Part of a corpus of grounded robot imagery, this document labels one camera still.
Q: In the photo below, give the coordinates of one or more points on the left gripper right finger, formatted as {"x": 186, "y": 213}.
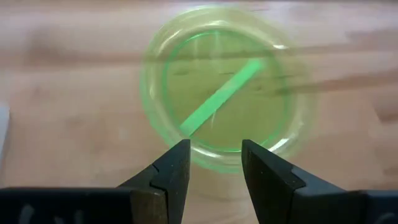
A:
{"x": 280, "y": 193}

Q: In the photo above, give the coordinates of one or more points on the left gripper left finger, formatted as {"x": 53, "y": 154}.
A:
{"x": 161, "y": 193}

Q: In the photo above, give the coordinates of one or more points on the green plate with straight stripe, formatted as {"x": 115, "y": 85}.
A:
{"x": 217, "y": 77}

